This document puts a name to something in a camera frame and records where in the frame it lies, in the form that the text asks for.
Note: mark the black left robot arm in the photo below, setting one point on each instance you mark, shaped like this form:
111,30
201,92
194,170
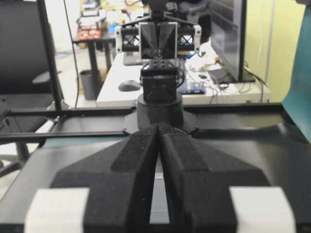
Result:
160,103

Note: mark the white desk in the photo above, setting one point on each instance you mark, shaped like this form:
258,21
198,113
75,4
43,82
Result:
236,93

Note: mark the black computer monitor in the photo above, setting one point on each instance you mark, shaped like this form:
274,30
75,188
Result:
228,25

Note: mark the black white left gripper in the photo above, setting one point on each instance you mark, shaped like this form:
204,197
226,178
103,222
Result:
158,34

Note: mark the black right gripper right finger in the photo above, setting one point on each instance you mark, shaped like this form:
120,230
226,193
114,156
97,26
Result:
220,193

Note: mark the black background table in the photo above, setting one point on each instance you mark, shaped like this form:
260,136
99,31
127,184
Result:
102,44

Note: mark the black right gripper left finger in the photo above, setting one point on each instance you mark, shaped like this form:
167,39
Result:
107,192

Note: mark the teal cloth backdrop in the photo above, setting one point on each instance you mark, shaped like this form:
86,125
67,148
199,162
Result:
298,100

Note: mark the blue white device box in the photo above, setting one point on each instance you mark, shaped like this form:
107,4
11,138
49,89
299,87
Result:
192,88

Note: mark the red white box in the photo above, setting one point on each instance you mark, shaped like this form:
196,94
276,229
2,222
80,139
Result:
89,34

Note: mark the dark grey trash bin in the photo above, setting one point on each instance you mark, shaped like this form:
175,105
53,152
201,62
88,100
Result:
91,84

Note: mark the black computer mouse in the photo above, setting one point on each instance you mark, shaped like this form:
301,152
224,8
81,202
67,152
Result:
129,85

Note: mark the black office chair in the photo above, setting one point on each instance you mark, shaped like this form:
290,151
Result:
24,68

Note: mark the black aluminium frame post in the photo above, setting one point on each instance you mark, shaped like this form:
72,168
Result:
49,49

